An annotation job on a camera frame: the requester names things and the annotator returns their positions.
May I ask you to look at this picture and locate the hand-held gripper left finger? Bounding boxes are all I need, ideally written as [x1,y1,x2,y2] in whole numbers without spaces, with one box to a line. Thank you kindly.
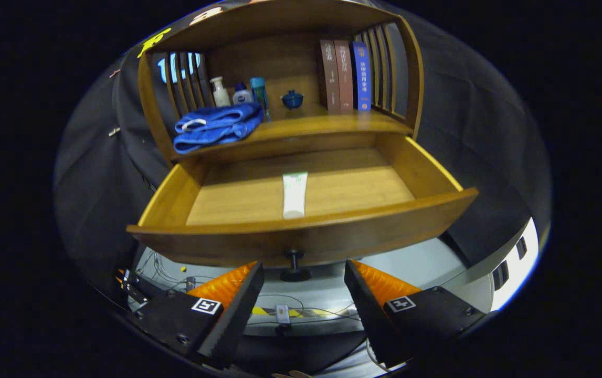
[130,261,265,371]

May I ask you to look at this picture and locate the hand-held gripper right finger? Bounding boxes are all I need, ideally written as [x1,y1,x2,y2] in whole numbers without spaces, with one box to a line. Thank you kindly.
[344,259,488,369]

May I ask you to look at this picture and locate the wooden drawer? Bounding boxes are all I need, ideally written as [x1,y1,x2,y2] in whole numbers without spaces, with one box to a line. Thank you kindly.
[126,131,480,282]

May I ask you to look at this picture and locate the white squeeze tube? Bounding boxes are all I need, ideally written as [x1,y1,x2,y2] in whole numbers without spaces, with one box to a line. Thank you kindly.
[282,172,309,220]

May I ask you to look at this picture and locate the wooden countertop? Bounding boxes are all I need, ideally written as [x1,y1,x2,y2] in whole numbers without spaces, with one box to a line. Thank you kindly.
[172,102,414,158]

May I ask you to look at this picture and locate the wooden cabinet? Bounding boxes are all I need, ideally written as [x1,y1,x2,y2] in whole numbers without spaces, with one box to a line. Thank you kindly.
[137,0,425,163]

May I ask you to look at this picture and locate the folded blue towel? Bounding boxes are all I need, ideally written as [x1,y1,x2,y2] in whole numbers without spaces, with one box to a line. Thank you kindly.
[173,102,265,154]

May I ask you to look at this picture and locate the black backdrop cloth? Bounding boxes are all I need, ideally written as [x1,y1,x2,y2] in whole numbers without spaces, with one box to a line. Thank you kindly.
[53,0,552,295]

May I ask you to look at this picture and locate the white pump bottle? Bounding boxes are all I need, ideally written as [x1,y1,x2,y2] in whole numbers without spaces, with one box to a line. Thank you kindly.
[210,76,231,108]

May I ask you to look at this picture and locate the white bottle with blue cap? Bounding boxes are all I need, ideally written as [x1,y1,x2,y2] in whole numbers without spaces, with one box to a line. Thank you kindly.
[232,82,254,105]

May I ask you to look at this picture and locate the dark blue lidded teacup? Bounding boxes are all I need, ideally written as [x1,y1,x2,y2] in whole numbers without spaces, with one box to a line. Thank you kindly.
[280,90,304,110]

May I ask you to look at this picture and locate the teal slim bottle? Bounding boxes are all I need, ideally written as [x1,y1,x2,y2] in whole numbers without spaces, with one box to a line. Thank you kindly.
[249,77,270,122]

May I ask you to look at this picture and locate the blue book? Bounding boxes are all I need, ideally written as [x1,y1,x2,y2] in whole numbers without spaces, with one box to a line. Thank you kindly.
[352,41,372,112]

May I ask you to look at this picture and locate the dark brown book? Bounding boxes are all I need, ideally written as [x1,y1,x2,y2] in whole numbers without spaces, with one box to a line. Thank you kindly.
[320,39,341,114]

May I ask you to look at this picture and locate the reddish brown book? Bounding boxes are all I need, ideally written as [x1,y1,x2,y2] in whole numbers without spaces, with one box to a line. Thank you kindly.
[334,39,354,112]

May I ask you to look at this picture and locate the thin grey floor cable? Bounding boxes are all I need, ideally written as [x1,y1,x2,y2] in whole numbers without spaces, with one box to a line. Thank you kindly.
[246,293,360,324]

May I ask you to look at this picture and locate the tangled grey floor cables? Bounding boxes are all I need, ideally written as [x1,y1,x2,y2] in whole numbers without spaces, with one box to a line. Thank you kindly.
[137,251,197,288]

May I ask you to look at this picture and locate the white cabinet with dark handles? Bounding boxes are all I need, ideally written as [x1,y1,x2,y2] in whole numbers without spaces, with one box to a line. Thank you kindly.
[440,217,540,313]

